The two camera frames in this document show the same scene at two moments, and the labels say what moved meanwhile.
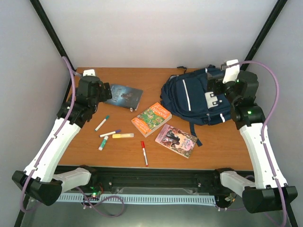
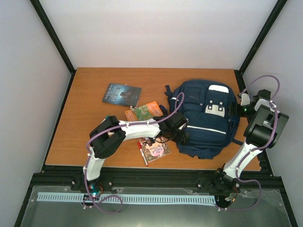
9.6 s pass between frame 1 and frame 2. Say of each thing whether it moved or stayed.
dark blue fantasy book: stayed
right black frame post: stayed
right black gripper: moved
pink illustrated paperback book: moved
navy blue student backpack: moved
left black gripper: moved
